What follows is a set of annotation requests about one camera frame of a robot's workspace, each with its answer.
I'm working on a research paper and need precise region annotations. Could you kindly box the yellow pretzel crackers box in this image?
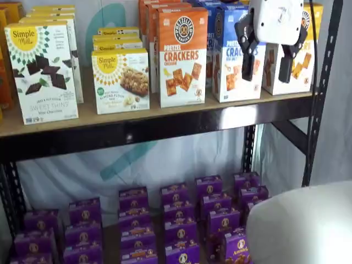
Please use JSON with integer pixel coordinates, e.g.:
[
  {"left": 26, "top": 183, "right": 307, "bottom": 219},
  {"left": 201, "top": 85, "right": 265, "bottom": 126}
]
[{"left": 261, "top": 2, "right": 325, "bottom": 96}]

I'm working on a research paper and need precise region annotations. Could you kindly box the orange pretzel crackers box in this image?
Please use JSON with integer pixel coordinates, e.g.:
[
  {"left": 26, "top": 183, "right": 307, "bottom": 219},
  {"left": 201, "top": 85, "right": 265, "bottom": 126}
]
[
  {"left": 137, "top": 0, "right": 182, "bottom": 42},
  {"left": 145, "top": 2, "right": 193, "bottom": 94},
  {"left": 156, "top": 7, "right": 209, "bottom": 109}
]

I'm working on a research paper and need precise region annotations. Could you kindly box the blue white pretzel crackers box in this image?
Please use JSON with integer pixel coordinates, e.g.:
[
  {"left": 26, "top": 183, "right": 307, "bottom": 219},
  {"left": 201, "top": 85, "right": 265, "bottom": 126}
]
[
  {"left": 212, "top": 3, "right": 266, "bottom": 103},
  {"left": 189, "top": 0, "right": 250, "bottom": 89}
]

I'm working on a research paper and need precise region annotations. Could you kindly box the wooden shelf board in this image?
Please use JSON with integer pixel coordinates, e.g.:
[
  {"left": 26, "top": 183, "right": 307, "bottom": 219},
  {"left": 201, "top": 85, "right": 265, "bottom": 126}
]
[{"left": 0, "top": 65, "right": 317, "bottom": 138}]

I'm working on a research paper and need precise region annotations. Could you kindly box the orange brown snack box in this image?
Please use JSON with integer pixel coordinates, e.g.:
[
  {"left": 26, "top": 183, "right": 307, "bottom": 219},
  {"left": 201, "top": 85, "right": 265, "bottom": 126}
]
[
  {"left": 0, "top": 1, "right": 26, "bottom": 56},
  {"left": 0, "top": 7, "right": 15, "bottom": 122}
]

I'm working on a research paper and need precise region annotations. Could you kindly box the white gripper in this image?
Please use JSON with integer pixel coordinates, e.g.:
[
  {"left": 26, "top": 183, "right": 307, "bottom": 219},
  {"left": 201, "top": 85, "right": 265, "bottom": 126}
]
[{"left": 234, "top": 0, "right": 309, "bottom": 84}]

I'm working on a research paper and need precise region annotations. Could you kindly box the black metal shelf rack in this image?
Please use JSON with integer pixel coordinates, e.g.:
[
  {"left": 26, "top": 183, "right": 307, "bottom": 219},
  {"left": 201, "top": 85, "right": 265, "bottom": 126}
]
[
  {"left": 16, "top": 0, "right": 352, "bottom": 218},
  {"left": 0, "top": 0, "right": 344, "bottom": 264}
]

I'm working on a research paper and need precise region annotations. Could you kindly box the purple Annie's snack box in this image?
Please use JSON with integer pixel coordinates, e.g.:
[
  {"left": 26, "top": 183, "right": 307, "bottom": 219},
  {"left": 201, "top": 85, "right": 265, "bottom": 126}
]
[
  {"left": 234, "top": 172, "right": 261, "bottom": 195},
  {"left": 14, "top": 228, "right": 57, "bottom": 257},
  {"left": 219, "top": 232, "right": 252, "bottom": 264},
  {"left": 63, "top": 244, "right": 104, "bottom": 264},
  {"left": 68, "top": 197, "right": 102, "bottom": 225},
  {"left": 118, "top": 186, "right": 149, "bottom": 211},
  {"left": 164, "top": 218, "right": 197, "bottom": 243},
  {"left": 160, "top": 182, "right": 189, "bottom": 206},
  {"left": 164, "top": 243, "right": 201, "bottom": 264},
  {"left": 64, "top": 221, "right": 103, "bottom": 247},
  {"left": 206, "top": 209, "right": 241, "bottom": 243},
  {"left": 24, "top": 209, "right": 59, "bottom": 234},
  {"left": 9, "top": 252, "right": 54, "bottom": 264},
  {"left": 238, "top": 186, "right": 270, "bottom": 208},
  {"left": 195, "top": 175, "right": 223, "bottom": 202},
  {"left": 120, "top": 233, "right": 157, "bottom": 255},
  {"left": 162, "top": 201, "right": 196, "bottom": 221},
  {"left": 120, "top": 248, "right": 159, "bottom": 264},
  {"left": 200, "top": 193, "right": 233, "bottom": 219},
  {"left": 119, "top": 222, "right": 156, "bottom": 240},
  {"left": 118, "top": 206, "right": 152, "bottom": 229}
]

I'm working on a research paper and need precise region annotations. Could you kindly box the Simple Mills almond bar box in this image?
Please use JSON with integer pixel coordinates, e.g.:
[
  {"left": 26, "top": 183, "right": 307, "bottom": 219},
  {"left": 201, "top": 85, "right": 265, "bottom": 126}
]
[
  {"left": 92, "top": 34, "right": 141, "bottom": 41},
  {"left": 92, "top": 38, "right": 144, "bottom": 52},
  {"left": 91, "top": 48, "right": 151, "bottom": 116},
  {"left": 97, "top": 26, "right": 140, "bottom": 36}
]

